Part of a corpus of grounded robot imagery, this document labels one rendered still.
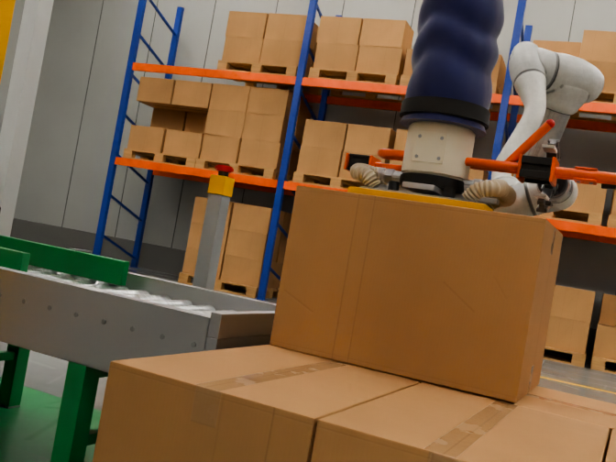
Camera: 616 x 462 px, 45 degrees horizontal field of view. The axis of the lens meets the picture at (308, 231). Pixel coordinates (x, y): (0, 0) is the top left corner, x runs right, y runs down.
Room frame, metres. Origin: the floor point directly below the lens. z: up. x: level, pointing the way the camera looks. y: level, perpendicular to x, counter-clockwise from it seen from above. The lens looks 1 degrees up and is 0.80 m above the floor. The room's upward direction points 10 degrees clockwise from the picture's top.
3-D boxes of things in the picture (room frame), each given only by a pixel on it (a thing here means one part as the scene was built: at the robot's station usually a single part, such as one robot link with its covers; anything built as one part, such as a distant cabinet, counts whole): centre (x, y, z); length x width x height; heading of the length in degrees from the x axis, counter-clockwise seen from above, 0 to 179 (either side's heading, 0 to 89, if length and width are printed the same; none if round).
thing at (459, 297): (1.89, -0.31, 0.75); 0.60 x 0.40 x 0.40; 66
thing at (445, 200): (1.80, -0.25, 0.97); 0.34 x 0.10 x 0.05; 65
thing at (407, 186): (1.88, -0.29, 1.01); 0.34 x 0.25 x 0.06; 65
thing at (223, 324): (2.05, 0.03, 0.58); 0.70 x 0.03 x 0.06; 155
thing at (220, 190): (2.75, 0.35, 0.50); 0.07 x 0.07 x 1.00; 65
